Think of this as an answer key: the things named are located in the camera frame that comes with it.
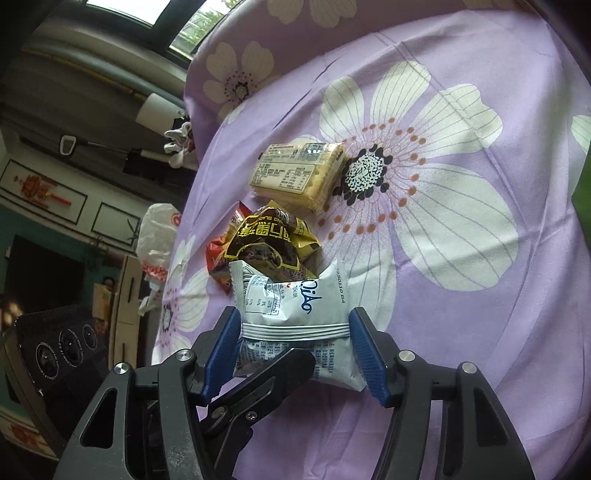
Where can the window frame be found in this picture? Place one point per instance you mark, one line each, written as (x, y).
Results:
(184, 27)

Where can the silver white snack packet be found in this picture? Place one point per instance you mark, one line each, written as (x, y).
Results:
(291, 304)

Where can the white plastic bag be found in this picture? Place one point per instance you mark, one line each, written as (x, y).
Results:
(154, 240)

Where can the white paper roll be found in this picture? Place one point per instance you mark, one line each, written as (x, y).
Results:
(159, 110)

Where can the framed red ornament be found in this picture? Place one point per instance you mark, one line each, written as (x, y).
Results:
(41, 191)

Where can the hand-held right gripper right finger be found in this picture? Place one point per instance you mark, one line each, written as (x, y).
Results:
(369, 360)

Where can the black screen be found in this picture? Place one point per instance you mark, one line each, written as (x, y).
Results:
(44, 277)

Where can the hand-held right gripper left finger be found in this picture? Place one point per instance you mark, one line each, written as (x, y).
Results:
(217, 360)

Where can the purple floral bed sheet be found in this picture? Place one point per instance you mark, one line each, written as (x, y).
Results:
(438, 207)

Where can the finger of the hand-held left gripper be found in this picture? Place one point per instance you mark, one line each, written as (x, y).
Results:
(272, 383)

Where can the black and white cloth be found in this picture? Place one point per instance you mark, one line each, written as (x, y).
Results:
(180, 141)

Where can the beige cracker packet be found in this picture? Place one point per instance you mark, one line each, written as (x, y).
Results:
(295, 173)

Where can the dark brown yellow snack packet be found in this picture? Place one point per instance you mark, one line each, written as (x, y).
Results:
(272, 240)

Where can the green cardboard box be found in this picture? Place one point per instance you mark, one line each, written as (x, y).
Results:
(582, 180)

